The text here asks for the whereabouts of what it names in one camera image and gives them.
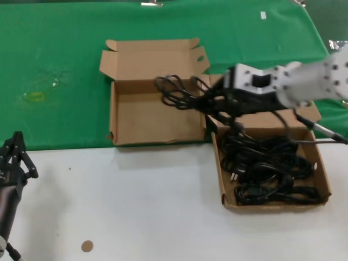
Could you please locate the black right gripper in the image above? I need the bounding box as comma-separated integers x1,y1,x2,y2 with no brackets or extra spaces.
195,80,283,118

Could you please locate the open cardboard box with torn rim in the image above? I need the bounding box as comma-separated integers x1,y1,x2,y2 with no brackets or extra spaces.
98,38,212,147

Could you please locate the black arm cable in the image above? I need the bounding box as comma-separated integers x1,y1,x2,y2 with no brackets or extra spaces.
273,110,348,145
5,241,23,261

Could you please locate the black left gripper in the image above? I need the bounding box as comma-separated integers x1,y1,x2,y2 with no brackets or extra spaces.
0,131,39,238

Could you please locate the crumpled silver foil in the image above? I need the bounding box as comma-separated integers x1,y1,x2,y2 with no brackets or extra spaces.
328,40,348,51

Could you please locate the cable with silver connector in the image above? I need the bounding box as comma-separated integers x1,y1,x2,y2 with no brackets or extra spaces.
296,114,348,144

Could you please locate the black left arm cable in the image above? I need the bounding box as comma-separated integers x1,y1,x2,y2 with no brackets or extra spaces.
5,241,23,261

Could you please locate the green tablecloth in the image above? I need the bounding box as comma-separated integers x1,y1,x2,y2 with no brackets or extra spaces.
0,0,348,153

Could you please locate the black power cable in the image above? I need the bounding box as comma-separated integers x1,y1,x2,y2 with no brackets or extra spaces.
220,130,313,182
234,175,321,206
154,74,247,133

